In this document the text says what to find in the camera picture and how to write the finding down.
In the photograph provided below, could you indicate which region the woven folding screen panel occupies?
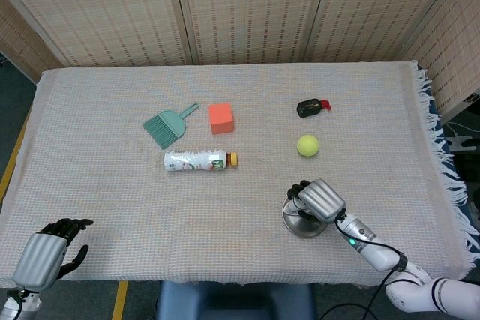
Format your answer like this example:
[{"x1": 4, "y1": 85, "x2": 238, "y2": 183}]
[
  {"x1": 399, "y1": 0, "x2": 480, "y2": 123},
  {"x1": 172, "y1": 0, "x2": 335, "y2": 66},
  {"x1": 0, "y1": 0, "x2": 194, "y2": 68},
  {"x1": 0, "y1": 0, "x2": 72, "y2": 87},
  {"x1": 310, "y1": 0, "x2": 468, "y2": 63}
]

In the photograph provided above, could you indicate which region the white device on floor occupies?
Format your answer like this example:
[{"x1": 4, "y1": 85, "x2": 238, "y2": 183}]
[{"x1": 448, "y1": 133, "x2": 478, "y2": 153}]

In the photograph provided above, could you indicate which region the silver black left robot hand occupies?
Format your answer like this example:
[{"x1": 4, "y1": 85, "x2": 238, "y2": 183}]
[{"x1": 12, "y1": 217, "x2": 95, "y2": 293}]

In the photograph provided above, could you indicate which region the green mini brush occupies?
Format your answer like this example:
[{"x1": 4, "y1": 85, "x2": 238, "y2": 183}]
[{"x1": 142, "y1": 115, "x2": 177, "y2": 148}]

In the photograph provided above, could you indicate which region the small black bottle red cap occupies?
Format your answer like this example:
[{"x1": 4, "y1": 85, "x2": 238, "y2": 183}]
[{"x1": 295, "y1": 97, "x2": 334, "y2": 118}]

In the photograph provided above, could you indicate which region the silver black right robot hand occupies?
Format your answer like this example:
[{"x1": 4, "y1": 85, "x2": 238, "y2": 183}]
[{"x1": 286, "y1": 179, "x2": 348, "y2": 224}]

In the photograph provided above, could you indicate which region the yellow tennis ball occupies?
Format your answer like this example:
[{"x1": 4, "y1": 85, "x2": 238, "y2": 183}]
[{"x1": 297, "y1": 133, "x2": 320, "y2": 157}]

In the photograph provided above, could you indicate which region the orange foam cube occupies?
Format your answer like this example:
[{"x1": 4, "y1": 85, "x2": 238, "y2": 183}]
[{"x1": 208, "y1": 103, "x2": 236, "y2": 136}]

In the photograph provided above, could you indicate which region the white plastic bottle yellow cap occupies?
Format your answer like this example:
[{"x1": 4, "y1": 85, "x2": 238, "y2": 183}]
[{"x1": 163, "y1": 149, "x2": 240, "y2": 174}]

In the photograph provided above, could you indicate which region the green mini dustpan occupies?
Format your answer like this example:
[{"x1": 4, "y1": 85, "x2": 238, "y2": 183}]
[{"x1": 159, "y1": 103, "x2": 200, "y2": 150}]

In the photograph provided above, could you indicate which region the round silver metal bowl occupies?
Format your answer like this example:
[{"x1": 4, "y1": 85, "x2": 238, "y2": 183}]
[{"x1": 281, "y1": 196, "x2": 331, "y2": 239}]

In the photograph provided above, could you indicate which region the beige waffle weave tablecloth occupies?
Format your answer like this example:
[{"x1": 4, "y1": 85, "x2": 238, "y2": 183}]
[{"x1": 0, "y1": 59, "x2": 480, "y2": 288}]

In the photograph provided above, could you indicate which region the blue robot torso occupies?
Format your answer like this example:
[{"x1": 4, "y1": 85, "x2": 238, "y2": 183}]
[{"x1": 155, "y1": 280, "x2": 318, "y2": 320}]

